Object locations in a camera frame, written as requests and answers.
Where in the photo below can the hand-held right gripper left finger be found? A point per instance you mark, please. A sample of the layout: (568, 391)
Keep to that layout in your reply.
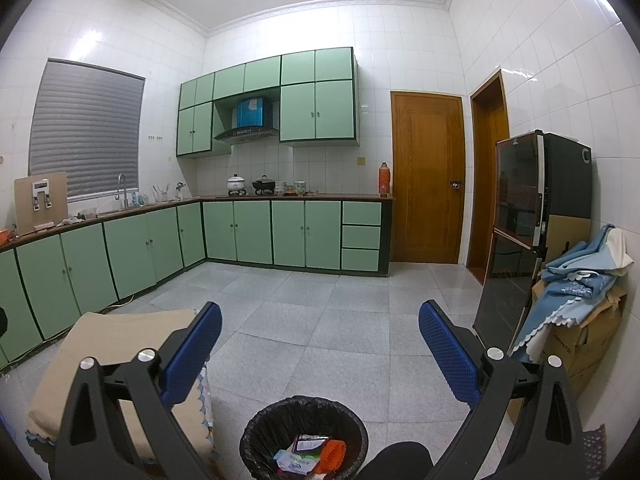
(192, 360)

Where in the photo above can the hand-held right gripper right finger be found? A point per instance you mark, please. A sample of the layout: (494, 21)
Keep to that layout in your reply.
(447, 355)

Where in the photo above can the black trash bin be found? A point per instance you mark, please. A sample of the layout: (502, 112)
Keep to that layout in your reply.
(260, 435)

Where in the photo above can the blue red snack wrapper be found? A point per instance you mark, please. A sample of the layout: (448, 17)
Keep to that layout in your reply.
(310, 444)

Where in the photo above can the white green plastic bag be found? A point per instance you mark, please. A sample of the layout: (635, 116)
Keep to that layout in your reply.
(295, 462)

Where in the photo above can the orange foam fruit net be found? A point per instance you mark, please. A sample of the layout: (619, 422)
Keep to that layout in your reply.
(330, 455)

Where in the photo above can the blue scalloped tablecloth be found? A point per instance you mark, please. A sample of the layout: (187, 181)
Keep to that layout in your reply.
(206, 410)

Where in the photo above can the person's dark trouser leg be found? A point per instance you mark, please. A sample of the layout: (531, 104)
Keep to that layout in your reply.
(395, 462)

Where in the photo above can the cardboard box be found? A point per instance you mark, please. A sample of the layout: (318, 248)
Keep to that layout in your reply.
(585, 350)

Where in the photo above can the green base cabinets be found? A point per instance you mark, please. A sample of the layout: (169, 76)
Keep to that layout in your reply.
(250, 235)

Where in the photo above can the blue scalloped cloth pile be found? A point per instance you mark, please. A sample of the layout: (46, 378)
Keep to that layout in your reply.
(575, 285)

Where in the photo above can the utensil holder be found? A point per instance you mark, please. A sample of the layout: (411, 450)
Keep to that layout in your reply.
(161, 194)

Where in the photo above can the white cooking pot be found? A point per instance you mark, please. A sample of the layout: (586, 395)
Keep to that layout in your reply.
(236, 185)

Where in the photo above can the steel kitchen faucet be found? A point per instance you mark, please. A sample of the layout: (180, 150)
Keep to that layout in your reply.
(122, 190)

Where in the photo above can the orange thermos bottle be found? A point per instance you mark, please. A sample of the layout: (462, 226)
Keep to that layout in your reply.
(384, 180)

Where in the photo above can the black wok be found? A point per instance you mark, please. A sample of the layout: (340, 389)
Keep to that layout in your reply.
(264, 186)

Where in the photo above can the glass jar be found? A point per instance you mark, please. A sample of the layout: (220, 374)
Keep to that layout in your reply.
(300, 188)

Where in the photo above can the black refrigerator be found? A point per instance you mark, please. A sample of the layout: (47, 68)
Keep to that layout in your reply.
(565, 180)

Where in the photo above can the orange plastic basket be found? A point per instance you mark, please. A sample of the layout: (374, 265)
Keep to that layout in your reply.
(3, 236)

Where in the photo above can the cardboard sheet with holder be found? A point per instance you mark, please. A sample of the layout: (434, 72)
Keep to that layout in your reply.
(25, 205)

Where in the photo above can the black range hood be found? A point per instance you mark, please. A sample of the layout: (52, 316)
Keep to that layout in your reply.
(247, 132)

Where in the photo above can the grey window blind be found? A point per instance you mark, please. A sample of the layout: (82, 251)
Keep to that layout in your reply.
(85, 130)

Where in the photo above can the wooden door with frame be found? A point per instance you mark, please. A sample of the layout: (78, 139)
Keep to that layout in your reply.
(487, 185)

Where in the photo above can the green wall cabinets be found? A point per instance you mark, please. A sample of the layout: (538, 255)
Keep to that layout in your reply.
(320, 110)

